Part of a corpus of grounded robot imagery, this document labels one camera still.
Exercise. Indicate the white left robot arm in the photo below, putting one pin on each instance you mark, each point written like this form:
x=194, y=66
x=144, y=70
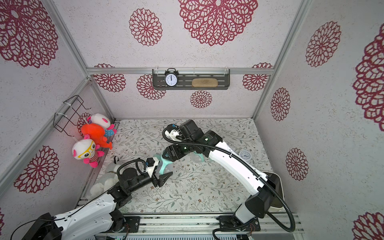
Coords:
x=102, y=214

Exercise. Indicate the black wire basket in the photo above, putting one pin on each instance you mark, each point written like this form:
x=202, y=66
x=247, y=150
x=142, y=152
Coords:
x=71, y=116

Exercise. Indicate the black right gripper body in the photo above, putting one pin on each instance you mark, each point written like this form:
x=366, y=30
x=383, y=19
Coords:
x=171, y=152

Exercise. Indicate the white alarm clock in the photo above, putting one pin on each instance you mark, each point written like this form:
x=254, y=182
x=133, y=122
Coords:
x=245, y=155

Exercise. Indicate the white plush yellow glasses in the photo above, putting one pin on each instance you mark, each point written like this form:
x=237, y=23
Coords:
x=87, y=151

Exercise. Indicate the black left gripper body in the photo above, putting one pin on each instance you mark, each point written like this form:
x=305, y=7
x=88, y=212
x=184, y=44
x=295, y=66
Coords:
x=145, y=178

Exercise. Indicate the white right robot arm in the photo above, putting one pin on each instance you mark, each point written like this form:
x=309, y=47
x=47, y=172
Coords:
x=261, y=190

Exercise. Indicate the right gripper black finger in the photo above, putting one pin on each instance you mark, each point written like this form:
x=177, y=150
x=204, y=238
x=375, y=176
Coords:
x=183, y=151
x=169, y=154

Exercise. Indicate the white sterilizer box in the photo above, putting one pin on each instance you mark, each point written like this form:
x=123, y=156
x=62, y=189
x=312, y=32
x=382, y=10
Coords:
x=276, y=204

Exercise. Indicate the metal base rail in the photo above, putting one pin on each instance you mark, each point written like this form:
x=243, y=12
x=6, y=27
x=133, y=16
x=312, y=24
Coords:
x=199, y=227

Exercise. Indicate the red orange plush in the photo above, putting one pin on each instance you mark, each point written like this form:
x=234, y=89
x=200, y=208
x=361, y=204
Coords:
x=97, y=134

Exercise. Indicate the black alarm clock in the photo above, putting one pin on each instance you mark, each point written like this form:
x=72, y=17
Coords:
x=171, y=77

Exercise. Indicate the tan brush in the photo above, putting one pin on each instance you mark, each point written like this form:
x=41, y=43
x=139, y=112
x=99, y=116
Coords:
x=205, y=83

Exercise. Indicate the grey wall shelf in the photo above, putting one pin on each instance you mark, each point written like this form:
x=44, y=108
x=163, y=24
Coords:
x=185, y=80

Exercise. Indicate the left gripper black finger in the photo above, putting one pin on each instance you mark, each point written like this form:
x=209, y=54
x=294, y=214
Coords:
x=151, y=166
x=160, y=180

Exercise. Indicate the clear baby bottle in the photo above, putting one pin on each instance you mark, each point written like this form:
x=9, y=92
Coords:
x=165, y=168
x=197, y=158

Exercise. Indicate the white pink plush upper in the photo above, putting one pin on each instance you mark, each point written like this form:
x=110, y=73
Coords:
x=101, y=120

